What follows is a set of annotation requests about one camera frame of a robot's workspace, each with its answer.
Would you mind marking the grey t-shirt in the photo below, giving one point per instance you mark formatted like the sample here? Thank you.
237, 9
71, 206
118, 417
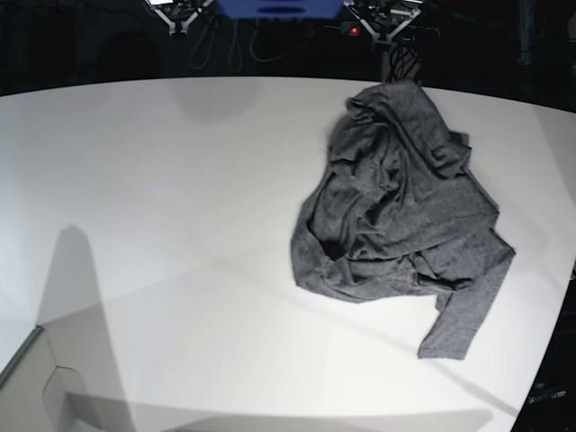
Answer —
398, 212

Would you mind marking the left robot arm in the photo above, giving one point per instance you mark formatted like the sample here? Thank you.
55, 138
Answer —
384, 20

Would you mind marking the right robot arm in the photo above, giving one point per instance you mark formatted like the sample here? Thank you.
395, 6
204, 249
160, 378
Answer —
178, 16

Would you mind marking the black power strip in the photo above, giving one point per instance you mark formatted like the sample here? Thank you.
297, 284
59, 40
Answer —
387, 34

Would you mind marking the blue box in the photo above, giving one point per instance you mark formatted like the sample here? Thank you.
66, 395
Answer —
256, 9

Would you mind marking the white chair at table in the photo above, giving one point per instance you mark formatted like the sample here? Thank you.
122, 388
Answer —
39, 395

